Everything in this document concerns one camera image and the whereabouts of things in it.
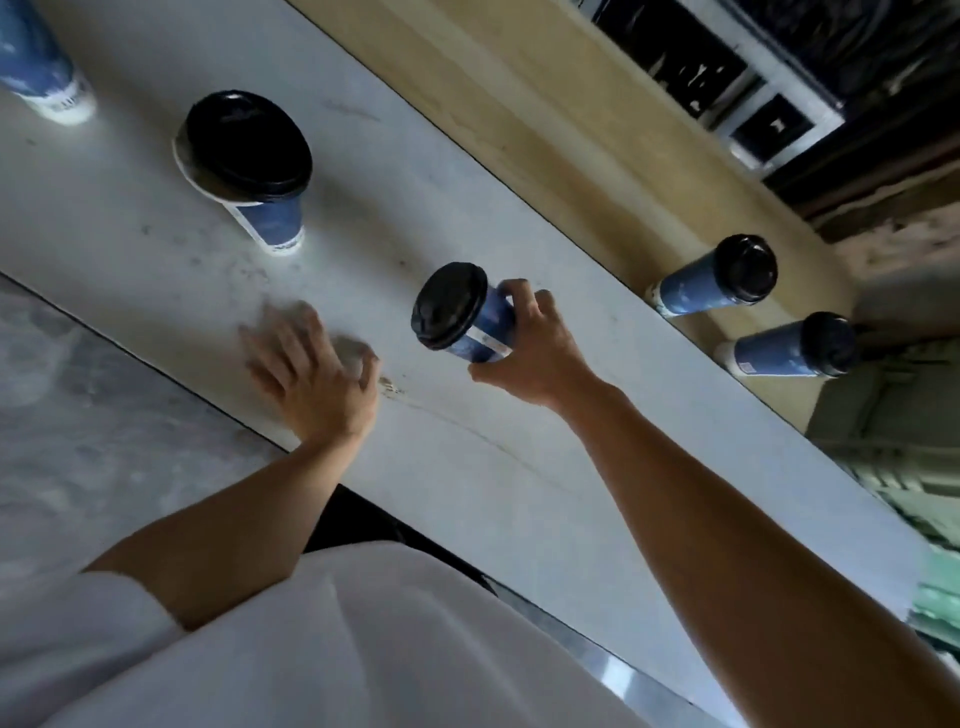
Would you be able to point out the person's right hand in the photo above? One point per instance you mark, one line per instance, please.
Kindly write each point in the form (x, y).
(551, 360)

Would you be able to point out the person's left hand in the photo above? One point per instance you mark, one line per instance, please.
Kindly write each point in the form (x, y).
(322, 390)

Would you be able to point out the person's left thumb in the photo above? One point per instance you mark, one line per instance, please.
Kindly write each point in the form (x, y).
(370, 375)

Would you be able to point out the person's right middle finger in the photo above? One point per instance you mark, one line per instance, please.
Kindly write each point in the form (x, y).
(547, 306)

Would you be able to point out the person's right thumb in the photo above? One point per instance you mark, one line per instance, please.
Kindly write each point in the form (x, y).
(496, 371)

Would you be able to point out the blue paper cup black lid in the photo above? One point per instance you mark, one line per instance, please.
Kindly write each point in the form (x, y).
(795, 349)
(720, 277)
(251, 161)
(461, 315)

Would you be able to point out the person's left forearm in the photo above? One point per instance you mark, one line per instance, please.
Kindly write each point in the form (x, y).
(240, 525)

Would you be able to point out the person's right forearm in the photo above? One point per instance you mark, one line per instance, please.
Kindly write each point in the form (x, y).
(750, 570)

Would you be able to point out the beige wooden counter ledge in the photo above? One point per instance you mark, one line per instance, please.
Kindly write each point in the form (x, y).
(570, 142)

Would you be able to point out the person's white shirt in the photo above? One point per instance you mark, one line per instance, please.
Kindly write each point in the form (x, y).
(337, 645)

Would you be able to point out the white framed dark cabinet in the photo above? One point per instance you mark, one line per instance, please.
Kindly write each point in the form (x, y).
(720, 75)

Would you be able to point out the blue paper cup white base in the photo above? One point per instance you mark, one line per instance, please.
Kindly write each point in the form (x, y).
(37, 67)

